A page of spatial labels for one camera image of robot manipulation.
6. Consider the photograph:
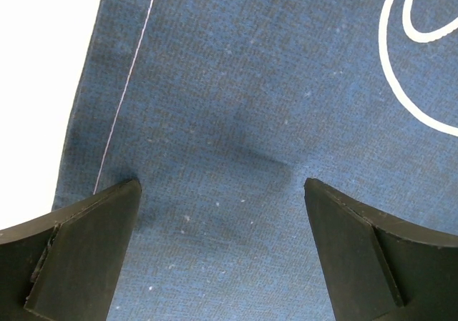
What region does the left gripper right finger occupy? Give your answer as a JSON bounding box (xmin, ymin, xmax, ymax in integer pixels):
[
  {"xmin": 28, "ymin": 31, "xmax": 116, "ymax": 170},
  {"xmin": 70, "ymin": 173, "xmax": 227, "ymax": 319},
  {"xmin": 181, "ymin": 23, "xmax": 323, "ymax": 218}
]
[{"xmin": 304, "ymin": 178, "xmax": 457, "ymax": 320}]

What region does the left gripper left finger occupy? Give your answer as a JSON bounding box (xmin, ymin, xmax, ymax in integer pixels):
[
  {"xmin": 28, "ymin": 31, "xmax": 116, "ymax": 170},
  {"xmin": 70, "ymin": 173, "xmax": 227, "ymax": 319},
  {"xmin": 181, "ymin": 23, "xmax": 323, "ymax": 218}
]
[{"xmin": 1, "ymin": 179, "xmax": 141, "ymax": 320}]

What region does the blue whale cloth napkin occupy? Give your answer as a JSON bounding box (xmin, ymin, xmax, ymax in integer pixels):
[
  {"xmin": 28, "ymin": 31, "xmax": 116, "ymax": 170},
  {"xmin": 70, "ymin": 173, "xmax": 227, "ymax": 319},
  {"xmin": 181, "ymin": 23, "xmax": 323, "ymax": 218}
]
[{"xmin": 54, "ymin": 0, "xmax": 457, "ymax": 320}]

